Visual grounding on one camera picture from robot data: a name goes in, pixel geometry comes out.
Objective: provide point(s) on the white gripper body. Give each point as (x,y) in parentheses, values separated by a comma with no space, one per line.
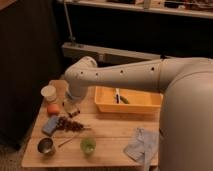
(73,97)

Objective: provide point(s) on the green plastic cup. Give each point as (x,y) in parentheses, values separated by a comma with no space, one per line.
(88,145)

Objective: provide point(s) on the metal cup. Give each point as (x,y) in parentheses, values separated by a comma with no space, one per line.
(46,146)

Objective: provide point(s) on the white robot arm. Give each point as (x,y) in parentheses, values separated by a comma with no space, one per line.
(186,115)

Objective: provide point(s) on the brown rectangular box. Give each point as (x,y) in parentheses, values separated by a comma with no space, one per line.
(74,113)

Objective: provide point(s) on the orange fruit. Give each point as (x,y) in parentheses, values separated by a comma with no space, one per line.
(53,109)

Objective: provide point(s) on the bunch of dried grapes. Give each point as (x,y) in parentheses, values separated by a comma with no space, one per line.
(69,125)

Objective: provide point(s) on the white paper cup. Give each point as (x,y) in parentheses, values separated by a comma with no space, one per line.
(49,93)

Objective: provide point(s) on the blue sponge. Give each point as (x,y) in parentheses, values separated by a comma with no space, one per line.
(50,125)

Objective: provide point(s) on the thin wooden stick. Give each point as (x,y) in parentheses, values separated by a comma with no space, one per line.
(63,143)

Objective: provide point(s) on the white dish brush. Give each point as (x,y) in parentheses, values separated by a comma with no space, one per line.
(117,95)

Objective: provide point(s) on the green item in bin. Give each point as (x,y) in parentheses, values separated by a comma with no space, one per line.
(124,100)

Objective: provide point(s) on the yellow plastic bin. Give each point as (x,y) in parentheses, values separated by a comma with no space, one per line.
(138,101)

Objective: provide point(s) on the grey cloth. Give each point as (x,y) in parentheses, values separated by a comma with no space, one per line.
(142,147)

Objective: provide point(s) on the grey metal shelf rail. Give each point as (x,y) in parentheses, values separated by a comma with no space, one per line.
(106,55)

